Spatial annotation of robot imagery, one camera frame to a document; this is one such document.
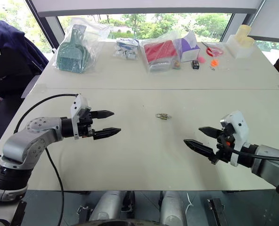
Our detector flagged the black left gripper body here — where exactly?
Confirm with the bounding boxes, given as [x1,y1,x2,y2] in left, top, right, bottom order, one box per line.
[77,106,96,140]

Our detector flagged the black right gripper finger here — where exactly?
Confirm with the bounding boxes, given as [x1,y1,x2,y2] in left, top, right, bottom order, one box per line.
[198,126,222,140]
[183,139,220,165]

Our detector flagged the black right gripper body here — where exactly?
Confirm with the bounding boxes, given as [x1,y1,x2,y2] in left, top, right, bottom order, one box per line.
[214,122,237,165]

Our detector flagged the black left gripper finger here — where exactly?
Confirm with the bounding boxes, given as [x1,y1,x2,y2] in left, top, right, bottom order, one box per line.
[90,110,115,120]
[92,128,122,141]

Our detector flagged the white zip tie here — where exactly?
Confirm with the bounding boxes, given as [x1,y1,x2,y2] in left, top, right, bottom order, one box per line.
[185,192,195,215]

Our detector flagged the silver robot leg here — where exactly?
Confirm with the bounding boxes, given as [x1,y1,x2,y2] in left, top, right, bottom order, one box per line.
[159,190,187,226]
[89,190,127,222]

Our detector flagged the green dustpan in plastic bag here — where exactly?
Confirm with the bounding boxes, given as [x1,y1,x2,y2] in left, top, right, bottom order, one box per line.
[52,17,112,74]

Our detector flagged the plastic bag of small parts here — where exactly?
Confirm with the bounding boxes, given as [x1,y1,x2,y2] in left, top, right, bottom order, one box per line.
[113,38,140,61]

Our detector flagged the red item in plastic bag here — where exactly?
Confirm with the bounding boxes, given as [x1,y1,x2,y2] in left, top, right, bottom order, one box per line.
[139,30,181,74]

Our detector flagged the purple and white tissue box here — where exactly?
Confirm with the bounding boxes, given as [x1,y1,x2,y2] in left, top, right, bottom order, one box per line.
[174,30,201,64]

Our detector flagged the black office chair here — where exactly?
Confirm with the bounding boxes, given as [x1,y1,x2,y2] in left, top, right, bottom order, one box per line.
[0,70,40,153]

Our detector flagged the white container with cream rolls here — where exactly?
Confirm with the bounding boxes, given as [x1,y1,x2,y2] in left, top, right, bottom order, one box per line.
[226,34,256,60]

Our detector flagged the pale yellow cylinder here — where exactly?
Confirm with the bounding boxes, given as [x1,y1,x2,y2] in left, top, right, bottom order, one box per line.
[239,36,255,48]
[235,24,252,41]

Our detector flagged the dark blue jacket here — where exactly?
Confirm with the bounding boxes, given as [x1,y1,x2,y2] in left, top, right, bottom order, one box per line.
[0,19,49,80]

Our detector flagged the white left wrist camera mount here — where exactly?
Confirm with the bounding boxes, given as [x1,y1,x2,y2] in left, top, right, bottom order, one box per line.
[70,94,90,140]

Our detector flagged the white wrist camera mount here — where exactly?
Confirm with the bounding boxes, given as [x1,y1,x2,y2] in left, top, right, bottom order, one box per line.
[70,94,90,140]
[219,110,250,168]

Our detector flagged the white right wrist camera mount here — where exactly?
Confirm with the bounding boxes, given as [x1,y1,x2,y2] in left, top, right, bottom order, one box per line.
[219,110,250,168]

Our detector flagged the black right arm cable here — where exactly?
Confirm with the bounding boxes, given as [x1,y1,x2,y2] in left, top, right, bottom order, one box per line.
[221,138,279,162]

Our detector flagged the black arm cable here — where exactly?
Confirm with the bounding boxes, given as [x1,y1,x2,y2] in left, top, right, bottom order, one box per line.
[221,138,279,162]
[14,93,80,226]

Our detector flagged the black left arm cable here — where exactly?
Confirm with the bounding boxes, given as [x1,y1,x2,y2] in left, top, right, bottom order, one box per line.
[14,93,80,226]

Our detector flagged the black metal bracket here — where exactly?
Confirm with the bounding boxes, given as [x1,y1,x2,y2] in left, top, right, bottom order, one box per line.
[206,198,226,226]

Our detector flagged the red handled scissors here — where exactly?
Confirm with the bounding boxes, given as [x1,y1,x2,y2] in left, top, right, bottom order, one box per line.
[201,41,225,57]

